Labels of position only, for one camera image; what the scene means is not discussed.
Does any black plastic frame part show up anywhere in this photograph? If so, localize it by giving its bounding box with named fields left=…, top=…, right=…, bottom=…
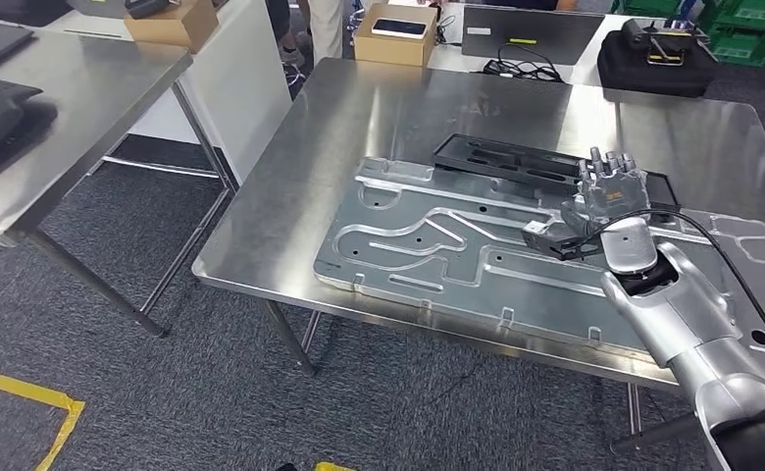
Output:
left=432, top=132, right=681, bottom=213

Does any stainless steel workbench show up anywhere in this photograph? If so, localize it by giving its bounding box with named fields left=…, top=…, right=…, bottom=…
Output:
left=191, top=57, right=765, bottom=456

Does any stamped sheet metal plate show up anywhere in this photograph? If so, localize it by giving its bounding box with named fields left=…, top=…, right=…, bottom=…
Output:
left=312, top=157, right=765, bottom=385

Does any small cardboard box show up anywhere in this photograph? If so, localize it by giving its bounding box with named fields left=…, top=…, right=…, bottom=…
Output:
left=354, top=3, right=437, bottom=69
left=124, top=0, right=220, bottom=55

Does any white partition panel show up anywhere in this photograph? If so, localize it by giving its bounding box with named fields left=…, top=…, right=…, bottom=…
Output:
left=99, top=0, right=294, bottom=185

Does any smartphone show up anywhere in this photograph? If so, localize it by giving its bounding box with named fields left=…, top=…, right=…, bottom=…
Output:
left=370, top=18, right=430, bottom=40

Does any person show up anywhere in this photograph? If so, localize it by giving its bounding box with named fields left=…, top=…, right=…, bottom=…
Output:
left=307, top=0, right=346, bottom=67
left=265, top=0, right=307, bottom=67

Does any dark grey laptop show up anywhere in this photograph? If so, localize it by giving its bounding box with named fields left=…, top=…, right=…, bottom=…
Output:
left=461, top=5, right=606, bottom=68

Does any white desk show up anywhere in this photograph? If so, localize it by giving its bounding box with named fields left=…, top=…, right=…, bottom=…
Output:
left=349, top=0, right=624, bottom=89

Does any black bag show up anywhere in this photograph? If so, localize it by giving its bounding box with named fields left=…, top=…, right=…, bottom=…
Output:
left=596, top=18, right=720, bottom=100

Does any stainless steel table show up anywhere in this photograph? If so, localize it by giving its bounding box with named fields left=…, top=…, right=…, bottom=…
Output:
left=0, top=26, right=237, bottom=338

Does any black handheld device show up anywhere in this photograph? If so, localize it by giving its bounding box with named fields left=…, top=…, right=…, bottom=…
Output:
left=124, top=0, right=179, bottom=20

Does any black device with yellow trim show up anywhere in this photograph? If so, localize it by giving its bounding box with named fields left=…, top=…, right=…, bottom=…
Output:
left=619, top=18, right=712, bottom=68

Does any green plastic crate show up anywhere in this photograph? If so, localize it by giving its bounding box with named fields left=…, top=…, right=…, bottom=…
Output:
left=613, top=0, right=702, bottom=21
left=707, top=0, right=765, bottom=68

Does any black camera bracket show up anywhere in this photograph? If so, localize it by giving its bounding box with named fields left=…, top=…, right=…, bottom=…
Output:
left=520, top=224, right=608, bottom=263

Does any black cable bundle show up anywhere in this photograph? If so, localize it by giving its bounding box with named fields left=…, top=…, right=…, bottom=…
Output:
left=482, top=41, right=566, bottom=83

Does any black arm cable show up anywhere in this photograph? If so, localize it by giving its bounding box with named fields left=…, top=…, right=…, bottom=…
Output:
left=577, top=207, right=765, bottom=375

